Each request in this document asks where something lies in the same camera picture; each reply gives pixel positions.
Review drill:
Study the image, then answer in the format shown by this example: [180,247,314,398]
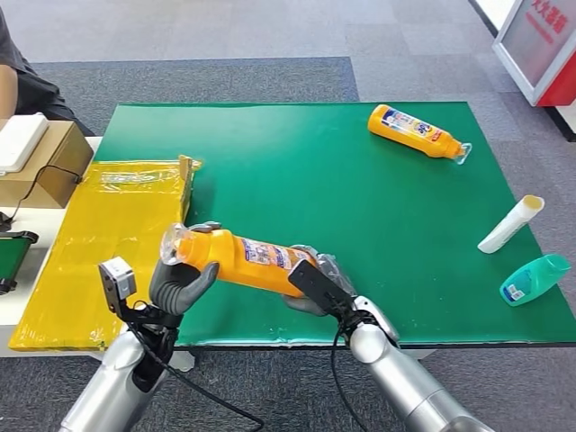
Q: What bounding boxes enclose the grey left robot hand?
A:
[149,221,222,316]

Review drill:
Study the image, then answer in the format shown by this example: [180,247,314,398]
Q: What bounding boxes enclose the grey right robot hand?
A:
[281,244,356,319]

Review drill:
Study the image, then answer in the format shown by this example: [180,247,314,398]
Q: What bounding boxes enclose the orange bottle with clear cap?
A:
[159,223,318,300]
[368,103,473,167]

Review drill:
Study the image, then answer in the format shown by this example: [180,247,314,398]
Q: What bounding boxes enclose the white tube bottle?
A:
[477,194,546,256]

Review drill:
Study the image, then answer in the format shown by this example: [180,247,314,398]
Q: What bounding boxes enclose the teal plastic bottle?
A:
[499,254,571,308]

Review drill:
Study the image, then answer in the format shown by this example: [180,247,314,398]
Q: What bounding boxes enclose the green table mat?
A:
[94,102,576,348]

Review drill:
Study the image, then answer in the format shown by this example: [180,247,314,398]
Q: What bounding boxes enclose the yellow taped cardboard box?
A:
[8,156,202,353]

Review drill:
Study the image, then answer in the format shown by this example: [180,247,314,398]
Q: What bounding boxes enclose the brown cardboard box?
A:
[0,120,94,210]

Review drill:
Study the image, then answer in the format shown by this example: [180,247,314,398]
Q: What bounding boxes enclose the green and black tray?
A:
[0,230,39,296]

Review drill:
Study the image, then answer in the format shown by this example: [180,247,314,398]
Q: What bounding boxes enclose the white flat device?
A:
[0,112,50,176]

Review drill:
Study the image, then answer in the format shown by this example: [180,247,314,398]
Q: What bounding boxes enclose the person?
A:
[0,5,95,139]

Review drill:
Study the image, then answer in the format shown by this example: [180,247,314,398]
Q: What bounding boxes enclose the red and white sign stand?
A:
[492,0,576,109]

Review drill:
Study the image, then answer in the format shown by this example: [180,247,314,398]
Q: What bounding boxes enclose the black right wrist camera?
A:
[288,259,356,319]

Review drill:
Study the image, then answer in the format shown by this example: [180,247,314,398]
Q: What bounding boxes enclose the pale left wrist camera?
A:
[98,256,137,314]

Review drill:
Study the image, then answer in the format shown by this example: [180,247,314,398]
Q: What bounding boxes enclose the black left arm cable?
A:
[128,321,265,432]

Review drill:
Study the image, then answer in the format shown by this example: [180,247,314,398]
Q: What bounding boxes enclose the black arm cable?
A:
[128,321,265,432]
[330,321,369,432]

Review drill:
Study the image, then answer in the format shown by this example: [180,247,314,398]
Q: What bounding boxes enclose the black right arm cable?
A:
[330,321,369,432]

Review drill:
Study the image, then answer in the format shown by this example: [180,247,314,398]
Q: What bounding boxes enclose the thin black cable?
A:
[0,165,85,234]

